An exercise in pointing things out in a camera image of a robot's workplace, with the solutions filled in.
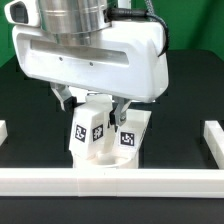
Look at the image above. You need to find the white round stool seat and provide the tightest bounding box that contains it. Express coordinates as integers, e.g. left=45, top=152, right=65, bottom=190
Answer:
left=71, top=147, right=139, bottom=169

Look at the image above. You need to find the white front fence bar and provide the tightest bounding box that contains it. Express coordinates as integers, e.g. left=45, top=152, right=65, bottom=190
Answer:
left=0, top=168, right=224, bottom=198

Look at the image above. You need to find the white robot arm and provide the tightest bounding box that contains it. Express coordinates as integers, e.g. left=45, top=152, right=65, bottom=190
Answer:
left=4, top=0, right=169, bottom=125

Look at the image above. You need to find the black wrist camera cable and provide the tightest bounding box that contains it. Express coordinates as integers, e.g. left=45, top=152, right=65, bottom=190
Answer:
left=104, top=7, right=171, bottom=58

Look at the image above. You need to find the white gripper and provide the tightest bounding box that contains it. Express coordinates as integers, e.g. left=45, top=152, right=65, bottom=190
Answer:
left=4, top=0, right=169, bottom=130

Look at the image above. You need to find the white left fence bar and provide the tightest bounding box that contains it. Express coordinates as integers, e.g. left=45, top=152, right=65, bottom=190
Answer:
left=0, top=120, right=8, bottom=146

